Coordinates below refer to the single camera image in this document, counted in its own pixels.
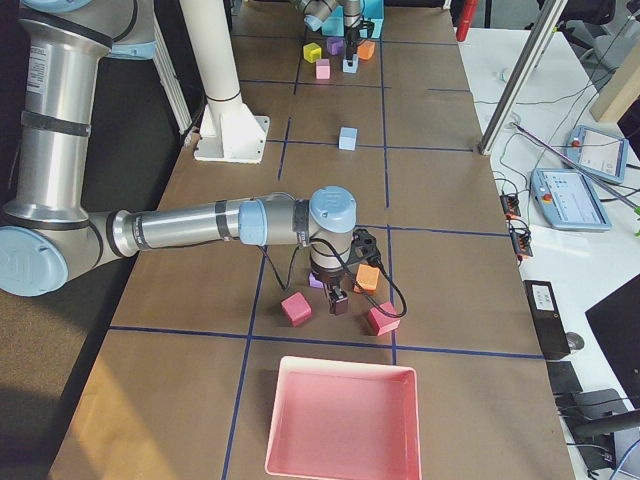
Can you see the orange foam block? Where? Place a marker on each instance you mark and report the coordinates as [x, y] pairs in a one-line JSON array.
[[366, 50], [367, 278]]

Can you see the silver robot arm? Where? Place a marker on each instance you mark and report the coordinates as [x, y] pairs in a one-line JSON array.
[[316, 12], [133, 164]]

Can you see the teach pendant far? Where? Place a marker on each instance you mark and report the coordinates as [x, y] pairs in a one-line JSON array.
[[602, 154]]

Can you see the red fire extinguisher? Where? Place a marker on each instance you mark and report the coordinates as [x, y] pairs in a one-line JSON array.
[[465, 19]]

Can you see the aluminium frame post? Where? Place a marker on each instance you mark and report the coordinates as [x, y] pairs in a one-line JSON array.
[[536, 43]]

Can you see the magenta foam block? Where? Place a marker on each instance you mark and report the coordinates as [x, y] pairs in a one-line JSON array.
[[296, 308]]

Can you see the yellow foam block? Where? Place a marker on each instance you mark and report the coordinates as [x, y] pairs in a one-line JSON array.
[[312, 52]]

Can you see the pink plastic bin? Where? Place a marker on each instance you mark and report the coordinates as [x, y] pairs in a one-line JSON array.
[[344, 420]]

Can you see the black monitor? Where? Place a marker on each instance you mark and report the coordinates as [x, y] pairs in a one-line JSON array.
[[614, 321]]

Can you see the orange foam block right side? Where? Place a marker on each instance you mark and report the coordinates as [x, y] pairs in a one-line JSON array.
[[367, 278]]

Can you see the black power box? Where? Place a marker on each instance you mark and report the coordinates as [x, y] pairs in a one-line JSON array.
[[546, 319]]

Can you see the light blue foam block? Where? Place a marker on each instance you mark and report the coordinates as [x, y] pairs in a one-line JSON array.
[[347, 138]]

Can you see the purple foam block left side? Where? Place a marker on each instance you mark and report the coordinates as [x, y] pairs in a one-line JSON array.
[[334, 45]]

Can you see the purple foam block right side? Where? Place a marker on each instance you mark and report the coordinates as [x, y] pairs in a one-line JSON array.
[[314, 282]]

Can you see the teach pendant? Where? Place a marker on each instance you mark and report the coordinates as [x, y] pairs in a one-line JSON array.
[[568, 201], [602, 154]]

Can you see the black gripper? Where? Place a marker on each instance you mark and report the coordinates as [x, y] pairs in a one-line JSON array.
[[330, 278], [352, 36]]

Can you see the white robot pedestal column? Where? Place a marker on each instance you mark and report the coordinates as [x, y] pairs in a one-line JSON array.
[[229, 131]]

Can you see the purple foam block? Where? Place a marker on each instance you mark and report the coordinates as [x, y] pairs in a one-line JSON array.
[[334, 45], [314, 282]]

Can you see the black monitor stand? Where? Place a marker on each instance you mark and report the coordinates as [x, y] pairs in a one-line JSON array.
[[600, 417]]

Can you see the red foam block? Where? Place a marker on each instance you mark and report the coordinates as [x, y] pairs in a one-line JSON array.
[[380, 321]]

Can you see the teach pendant near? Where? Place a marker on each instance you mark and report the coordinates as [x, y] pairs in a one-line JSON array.
[[568, 201]]

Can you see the pink foam block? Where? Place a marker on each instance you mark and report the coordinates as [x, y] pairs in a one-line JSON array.
[[323, 69]]

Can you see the orange foam block left side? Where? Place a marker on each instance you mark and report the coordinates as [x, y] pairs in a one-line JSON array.
[[366, 50]]

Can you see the teal plastic bin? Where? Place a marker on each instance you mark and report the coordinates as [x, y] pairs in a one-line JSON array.
[[373, 11]]

